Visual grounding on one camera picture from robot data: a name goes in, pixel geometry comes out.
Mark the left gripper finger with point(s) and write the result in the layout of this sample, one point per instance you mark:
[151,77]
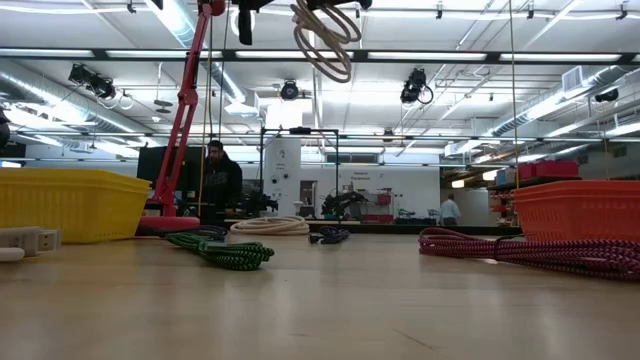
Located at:
[345,3]
[245,22]

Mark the yellow plastic basket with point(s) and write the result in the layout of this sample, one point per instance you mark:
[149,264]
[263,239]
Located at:
[75,210]

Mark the black background robot arm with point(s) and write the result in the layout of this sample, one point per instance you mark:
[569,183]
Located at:
[340,202]
[260,202]

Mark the person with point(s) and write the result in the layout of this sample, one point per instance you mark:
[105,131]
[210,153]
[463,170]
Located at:
[450,210]
[220,180]

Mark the black monitor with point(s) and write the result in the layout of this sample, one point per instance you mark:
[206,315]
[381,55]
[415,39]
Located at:
[147,167]

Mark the red background crates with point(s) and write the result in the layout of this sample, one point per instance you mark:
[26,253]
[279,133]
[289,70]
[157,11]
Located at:
[384,200]

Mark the small red storage bin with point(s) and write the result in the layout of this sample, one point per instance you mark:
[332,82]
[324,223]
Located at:
[526,171]

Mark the large red storage bin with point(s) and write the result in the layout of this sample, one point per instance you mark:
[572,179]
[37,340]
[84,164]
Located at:
[557,169]

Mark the orange plastic basket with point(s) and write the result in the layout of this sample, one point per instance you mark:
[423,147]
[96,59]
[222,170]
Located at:
[580,210]

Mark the black overhead frame bar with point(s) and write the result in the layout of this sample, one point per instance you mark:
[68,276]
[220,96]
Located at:
[360,56]

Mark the black background frame stand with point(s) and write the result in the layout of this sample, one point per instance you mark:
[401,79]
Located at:
[300,131]

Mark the silver air duct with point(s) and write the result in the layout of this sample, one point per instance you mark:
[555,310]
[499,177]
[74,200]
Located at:
[30,90]
[600,77]

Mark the black table edge rail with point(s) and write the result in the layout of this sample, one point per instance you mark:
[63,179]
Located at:
[390,229]

